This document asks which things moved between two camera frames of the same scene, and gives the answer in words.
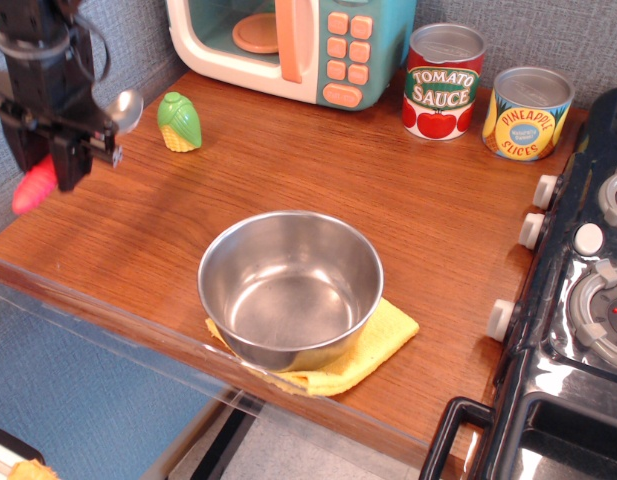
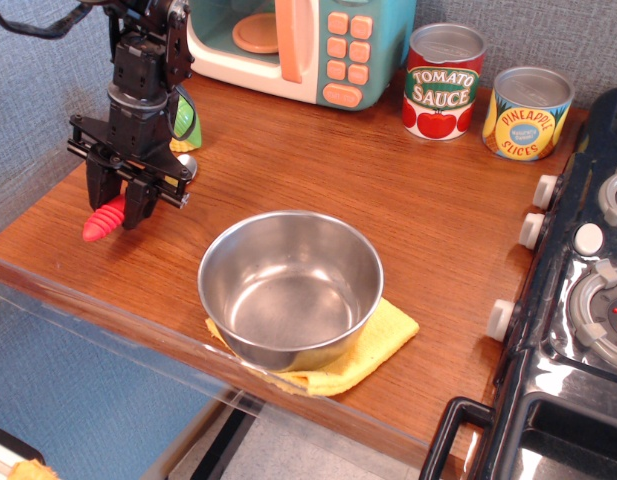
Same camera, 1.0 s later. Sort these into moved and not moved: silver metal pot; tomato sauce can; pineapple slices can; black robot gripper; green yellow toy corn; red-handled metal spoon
Moved: black robot gripper; red-handled metal spoon
Not moved: pineapple slices can; tomato sauce can; green yellow toy corn; silver metal pot
